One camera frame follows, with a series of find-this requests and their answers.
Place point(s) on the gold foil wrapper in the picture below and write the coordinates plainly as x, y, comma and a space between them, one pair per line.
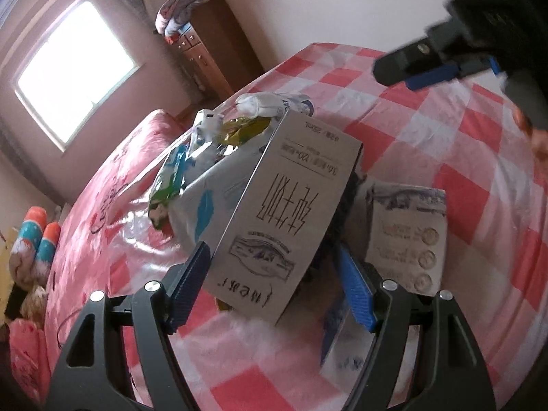
244, 130

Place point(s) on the window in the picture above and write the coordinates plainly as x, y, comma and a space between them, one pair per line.
72, 68

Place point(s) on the clear packet with blue logo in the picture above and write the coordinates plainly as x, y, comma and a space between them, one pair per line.
274, 103

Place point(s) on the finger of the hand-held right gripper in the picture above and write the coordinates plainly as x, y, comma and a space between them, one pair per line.
402, 62

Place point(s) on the person's right hand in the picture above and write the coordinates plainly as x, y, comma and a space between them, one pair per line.
537, 137

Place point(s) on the red patterned cloth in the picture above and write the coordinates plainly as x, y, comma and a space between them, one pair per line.
25, 351

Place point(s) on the wooden cabinet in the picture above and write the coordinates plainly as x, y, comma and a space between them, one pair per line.
214, 47

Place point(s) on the blue white carton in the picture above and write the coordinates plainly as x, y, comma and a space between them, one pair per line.
336, 334

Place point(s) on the printed cardboard box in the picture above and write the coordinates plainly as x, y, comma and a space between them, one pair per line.
282, 205

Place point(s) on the green white snack packet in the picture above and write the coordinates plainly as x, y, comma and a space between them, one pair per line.
171, 180

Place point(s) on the white cookie packet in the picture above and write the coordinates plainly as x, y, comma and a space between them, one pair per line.
406, 239

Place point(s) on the red white checkered tablecloth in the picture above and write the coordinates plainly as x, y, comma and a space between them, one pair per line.
428, 145

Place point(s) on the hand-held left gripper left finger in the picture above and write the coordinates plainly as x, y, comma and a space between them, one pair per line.
192, 282

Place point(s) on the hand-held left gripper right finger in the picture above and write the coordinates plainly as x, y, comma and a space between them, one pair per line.
357, 291

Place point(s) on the bed with pink sheet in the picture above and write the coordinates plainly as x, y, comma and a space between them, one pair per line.
115, 171

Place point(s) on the silver crumpled wrapper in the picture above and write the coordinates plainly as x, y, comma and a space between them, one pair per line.
207, 132

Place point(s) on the folded patterned blanket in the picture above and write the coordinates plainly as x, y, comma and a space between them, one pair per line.
184, 4

